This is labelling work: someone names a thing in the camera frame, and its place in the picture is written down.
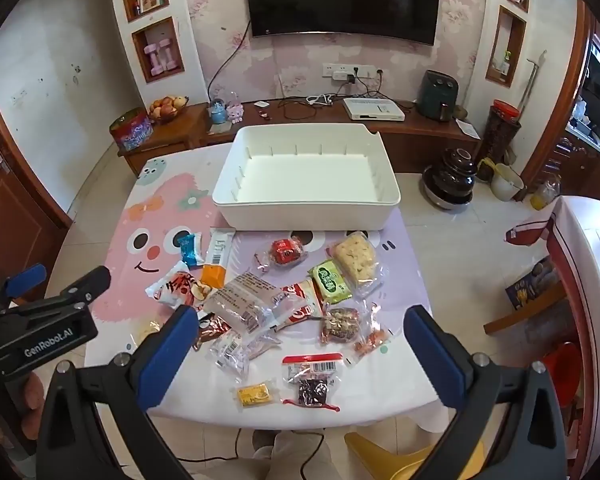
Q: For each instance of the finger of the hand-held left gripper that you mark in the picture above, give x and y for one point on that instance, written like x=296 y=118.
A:
x=26 y=277
x=87 y=285

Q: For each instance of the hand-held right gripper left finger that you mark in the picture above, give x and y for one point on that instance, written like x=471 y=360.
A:
x=167 y=355

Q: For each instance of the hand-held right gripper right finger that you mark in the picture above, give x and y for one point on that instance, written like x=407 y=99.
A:
x=432 y=355

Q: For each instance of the brown chocolate packet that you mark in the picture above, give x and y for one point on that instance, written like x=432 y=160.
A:
x=211 y=331

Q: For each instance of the small orange clear packet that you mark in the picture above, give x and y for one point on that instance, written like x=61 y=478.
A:
x=372 y=342

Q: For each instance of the clear packet barcode label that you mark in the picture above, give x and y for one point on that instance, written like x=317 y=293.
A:
x=230 y=352

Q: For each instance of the white red picture packet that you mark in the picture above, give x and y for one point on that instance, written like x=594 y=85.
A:
x=177 y=285

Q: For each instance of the large clear bread packet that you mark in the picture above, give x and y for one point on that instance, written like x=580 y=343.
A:
x=247 y=302

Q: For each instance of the small yellow cake packet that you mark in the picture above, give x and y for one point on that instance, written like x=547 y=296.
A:
x=255 y=394

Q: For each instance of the brown nut bar packet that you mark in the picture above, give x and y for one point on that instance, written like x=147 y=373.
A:
x=340 y=325

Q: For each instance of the blue candy packet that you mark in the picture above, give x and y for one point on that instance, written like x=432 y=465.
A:
x=190 y=251

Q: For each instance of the white orange long packet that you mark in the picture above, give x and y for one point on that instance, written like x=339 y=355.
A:
x=218 y=257

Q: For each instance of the pale puffed rice cake packet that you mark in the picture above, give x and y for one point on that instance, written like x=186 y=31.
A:
x=356 y=260

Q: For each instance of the red top dried fruit packet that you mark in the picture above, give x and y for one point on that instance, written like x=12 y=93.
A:
x=312 y=377

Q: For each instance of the green biscuit packet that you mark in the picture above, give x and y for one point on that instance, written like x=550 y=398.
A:
x=332 y=282

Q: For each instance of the red white wafer packet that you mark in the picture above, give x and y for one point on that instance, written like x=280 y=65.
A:
x=302 y=305

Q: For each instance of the red round cake packet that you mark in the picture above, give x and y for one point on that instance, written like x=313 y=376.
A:
x=285 y=252

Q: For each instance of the white plastic storage bin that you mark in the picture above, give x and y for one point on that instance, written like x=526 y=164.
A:
x=305 y=180

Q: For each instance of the pink cartoon printed tablecloth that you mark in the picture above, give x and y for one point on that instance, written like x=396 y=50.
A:
x=130 y=260

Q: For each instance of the brown wooden door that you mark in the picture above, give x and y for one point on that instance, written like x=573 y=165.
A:
x=10 y=200

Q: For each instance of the yellow plastic stool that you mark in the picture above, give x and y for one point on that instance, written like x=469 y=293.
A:
x=395 y=455

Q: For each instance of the blue printed box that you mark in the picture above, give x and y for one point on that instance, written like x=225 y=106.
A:
x=532 y=282

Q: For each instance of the red plastic stool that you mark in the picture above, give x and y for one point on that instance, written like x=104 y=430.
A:
x=562 y=375

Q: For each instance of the red white cloth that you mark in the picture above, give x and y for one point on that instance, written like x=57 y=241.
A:
x=530 y=229

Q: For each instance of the red printed tin box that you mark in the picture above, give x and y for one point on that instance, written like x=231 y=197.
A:
x=131 y=130

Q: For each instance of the beige cloth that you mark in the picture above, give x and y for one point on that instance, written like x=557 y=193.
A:
x=290 y=460

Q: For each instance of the white pink covered furniture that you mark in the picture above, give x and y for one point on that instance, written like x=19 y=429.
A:
x=590 y=285

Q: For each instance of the wooden television cabinet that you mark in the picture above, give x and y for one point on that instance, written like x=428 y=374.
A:
x=180 y=132

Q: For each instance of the brown ceramic jar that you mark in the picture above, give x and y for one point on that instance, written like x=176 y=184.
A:
x=452 y=177

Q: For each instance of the white bucket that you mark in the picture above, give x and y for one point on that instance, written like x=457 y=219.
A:
x=505 y=182

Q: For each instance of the fruit bowl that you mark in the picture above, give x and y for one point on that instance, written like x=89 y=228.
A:
x=167 y=107

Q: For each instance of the yellow oil bottle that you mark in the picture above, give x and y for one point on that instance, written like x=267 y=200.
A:
x=545 y=196

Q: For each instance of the blue snow globe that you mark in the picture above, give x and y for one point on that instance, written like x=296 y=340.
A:
x=218 y=111

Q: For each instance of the pink toy figure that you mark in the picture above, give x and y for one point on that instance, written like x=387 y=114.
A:
x=235 y=110

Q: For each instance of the dark wicker vase red lid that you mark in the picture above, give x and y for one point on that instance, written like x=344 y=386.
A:
x=500 y=135

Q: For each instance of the white paper sheet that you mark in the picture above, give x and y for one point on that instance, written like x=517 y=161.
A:
x=467 y=127

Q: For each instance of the pink dumbbell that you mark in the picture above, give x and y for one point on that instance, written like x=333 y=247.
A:
x=152 y=57
x=167 y=52

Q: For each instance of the white set-top box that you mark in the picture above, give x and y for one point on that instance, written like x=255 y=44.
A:
x=373 y=109

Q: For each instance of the dark green air fryer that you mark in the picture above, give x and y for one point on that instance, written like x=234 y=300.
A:
x=437 y=95

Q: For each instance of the mop pole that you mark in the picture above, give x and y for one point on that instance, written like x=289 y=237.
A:
x=531 y=77

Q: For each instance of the green capped bottle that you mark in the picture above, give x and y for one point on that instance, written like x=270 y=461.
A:
x=505 y=62

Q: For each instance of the white wall outlet strip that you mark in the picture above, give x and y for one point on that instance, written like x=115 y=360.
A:
x=350 y=71

